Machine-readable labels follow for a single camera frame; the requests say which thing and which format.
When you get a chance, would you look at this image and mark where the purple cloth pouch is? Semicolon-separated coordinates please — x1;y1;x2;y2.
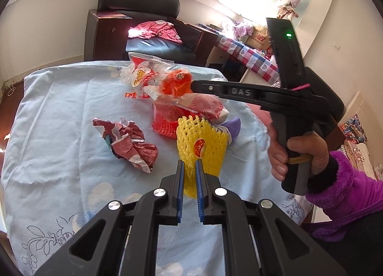
217;117;242;145

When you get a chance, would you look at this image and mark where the pink patterned paper cup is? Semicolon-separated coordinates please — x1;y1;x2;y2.
178;93;229;124

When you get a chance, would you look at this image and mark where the maroon wrapper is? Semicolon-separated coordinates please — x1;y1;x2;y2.
92;117;158;174

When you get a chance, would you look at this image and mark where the yellow foam net with sticker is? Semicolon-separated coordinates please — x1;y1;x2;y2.
176;116;230;198

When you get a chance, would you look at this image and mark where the orange wrapper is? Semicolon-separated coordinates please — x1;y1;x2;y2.
160;69;192;97

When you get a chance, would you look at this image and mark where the red plastic bag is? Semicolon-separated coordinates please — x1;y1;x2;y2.
152;103;202;139

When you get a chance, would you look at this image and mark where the clear red snack bag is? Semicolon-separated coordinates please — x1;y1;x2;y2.
119;52;175;99

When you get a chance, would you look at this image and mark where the purple fleece sleeve forearm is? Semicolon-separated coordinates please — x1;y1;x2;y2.
305;151;382;242

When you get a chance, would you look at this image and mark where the person's right hand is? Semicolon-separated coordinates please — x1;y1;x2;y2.
267;123;330;182

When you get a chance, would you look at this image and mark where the pink plastic basin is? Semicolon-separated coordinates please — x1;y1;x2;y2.
247;104;272;127

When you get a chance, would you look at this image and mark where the checkered tablecloth side table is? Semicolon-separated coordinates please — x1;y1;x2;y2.
216;35;280;84

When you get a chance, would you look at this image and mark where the brown paper shopping bag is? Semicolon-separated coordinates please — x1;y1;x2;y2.
245;25;270;52

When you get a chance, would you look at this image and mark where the purple checkered cloth bag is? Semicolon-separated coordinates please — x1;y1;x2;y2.
233;22;253;39

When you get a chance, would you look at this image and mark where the white drawer cabinet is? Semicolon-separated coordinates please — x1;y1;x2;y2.
205;46;230;68

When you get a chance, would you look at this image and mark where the coat stand with hats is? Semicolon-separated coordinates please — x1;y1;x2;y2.
276;0;301;21

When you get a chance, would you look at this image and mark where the red patterned garment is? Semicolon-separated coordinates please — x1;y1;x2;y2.
128;20;182;44

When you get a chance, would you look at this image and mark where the black leather armchair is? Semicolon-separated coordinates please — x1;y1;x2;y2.
84;0;217;66

